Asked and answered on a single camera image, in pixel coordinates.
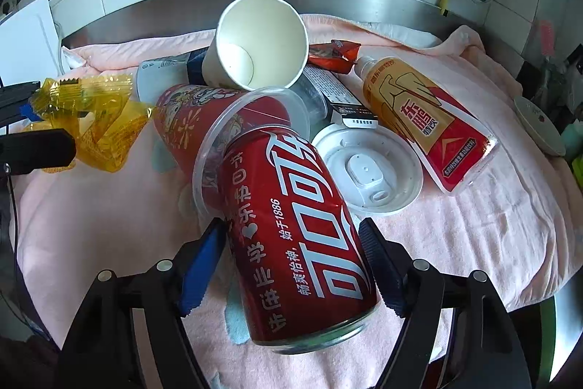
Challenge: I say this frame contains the red soda can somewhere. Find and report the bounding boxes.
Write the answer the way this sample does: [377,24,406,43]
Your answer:
[218,125,379,355]

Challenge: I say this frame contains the crushed bottle with blue label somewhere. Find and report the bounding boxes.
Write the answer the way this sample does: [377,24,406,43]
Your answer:
[136,49,210,105]

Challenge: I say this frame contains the white plastic cup lid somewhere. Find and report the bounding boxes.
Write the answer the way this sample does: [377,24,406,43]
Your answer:
[311,122,424,219]

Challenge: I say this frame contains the clear plastic cup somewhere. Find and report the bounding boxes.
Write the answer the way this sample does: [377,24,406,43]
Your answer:
[191,86,311,222]

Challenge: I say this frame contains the yellow plastic wrapper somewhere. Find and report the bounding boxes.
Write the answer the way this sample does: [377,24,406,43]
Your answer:
[28,74,158,175]

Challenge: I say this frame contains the white paper cup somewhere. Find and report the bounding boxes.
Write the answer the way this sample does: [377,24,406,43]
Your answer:
[201,0,310,91]

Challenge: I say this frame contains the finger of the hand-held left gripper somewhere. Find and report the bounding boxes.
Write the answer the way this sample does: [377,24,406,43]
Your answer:
[0,128,77,176]
[0,81,43,128]

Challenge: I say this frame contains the pink bottle brush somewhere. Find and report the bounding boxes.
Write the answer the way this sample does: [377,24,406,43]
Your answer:
[537,20,555,58]

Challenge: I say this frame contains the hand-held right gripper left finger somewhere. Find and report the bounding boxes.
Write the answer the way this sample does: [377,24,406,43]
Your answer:
[55,217,228,389]

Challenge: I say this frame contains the red snack packet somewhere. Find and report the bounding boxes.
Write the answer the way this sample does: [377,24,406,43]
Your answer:
[307,39,361,74]

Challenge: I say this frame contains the black white small box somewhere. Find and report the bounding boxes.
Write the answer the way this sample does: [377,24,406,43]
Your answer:
[303,65,376,130]

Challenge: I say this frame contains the red printed paper cup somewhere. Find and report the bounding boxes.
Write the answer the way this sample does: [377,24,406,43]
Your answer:
[152,83,292,189]

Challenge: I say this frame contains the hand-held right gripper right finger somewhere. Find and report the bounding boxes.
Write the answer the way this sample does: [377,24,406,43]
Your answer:
[357,217,533,389]

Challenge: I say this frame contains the yellow red label drink bottle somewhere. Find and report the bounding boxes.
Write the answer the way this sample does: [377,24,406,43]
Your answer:
[354,55,501,196]

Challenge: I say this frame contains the white plate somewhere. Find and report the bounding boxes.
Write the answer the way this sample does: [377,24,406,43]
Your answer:
[514,96,567,157]

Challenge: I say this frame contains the glass jar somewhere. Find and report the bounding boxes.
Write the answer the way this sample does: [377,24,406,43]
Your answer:
[533,54,564,107]

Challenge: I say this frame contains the white paper sheet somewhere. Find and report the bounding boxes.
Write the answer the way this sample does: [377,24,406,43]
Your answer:
[0,0,63,88]

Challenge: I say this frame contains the pink towel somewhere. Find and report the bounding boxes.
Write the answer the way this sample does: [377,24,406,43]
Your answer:
[13,13,559,372]

